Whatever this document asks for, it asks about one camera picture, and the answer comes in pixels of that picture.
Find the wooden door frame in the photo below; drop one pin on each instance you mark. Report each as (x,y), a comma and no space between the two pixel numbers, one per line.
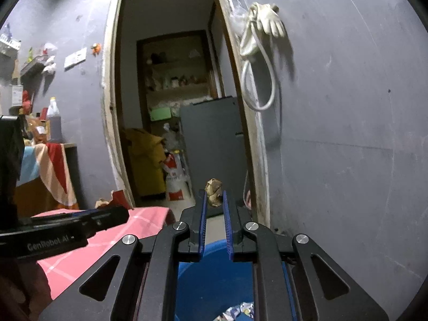
(253,128)

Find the orange wall hook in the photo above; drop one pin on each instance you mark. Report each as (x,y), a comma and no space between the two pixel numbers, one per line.
(96,48)

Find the grey washing machine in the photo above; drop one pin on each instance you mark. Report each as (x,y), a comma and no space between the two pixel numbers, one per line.
(214,141)

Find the yellow sack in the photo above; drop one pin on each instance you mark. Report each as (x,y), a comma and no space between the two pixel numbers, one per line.
(147,158)

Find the white wire basket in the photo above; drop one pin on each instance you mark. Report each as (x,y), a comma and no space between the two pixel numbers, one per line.
(8,45)

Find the white wall switch plate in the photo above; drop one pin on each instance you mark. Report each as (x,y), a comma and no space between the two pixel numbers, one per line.
(75,58)

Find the tan paper ball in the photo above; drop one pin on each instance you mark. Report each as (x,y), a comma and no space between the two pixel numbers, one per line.
(214,192)

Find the brown paper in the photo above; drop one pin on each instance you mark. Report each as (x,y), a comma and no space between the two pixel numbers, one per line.
(118,199)

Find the blue striped towel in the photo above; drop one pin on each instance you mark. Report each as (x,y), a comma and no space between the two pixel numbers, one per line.
(48,163)

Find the trash pile in bucket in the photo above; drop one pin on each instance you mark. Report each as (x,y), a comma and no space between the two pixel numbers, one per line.
(241,312)

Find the blue plastic bucket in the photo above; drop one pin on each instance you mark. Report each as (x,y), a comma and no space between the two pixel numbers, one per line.
(209,287)

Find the pink checked tablecloth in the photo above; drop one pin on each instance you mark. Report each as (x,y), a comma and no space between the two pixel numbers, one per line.
(60,271)

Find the wooden storage shelf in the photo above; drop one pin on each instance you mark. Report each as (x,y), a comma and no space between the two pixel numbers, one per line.
(174,70)

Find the person's left hand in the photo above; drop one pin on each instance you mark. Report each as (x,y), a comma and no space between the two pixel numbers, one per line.
(25,291)

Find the large oil jug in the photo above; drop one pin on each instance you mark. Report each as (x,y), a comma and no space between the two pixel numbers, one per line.
(54,122)

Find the red white bag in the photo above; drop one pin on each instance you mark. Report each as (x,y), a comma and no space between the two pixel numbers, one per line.
(177,180)

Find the green box on shelf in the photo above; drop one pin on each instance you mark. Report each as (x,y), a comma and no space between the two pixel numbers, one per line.
(160,113)

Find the wall wire shelf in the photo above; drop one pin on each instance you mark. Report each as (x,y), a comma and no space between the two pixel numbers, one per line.
(32,68)

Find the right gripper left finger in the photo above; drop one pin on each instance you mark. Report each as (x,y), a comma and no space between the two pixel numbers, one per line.
(137,278)

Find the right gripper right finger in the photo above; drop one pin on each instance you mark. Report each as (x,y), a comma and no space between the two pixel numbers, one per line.
(293,277)

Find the white rubber gloves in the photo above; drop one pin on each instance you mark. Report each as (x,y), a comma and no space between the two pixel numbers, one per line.
(260,20)

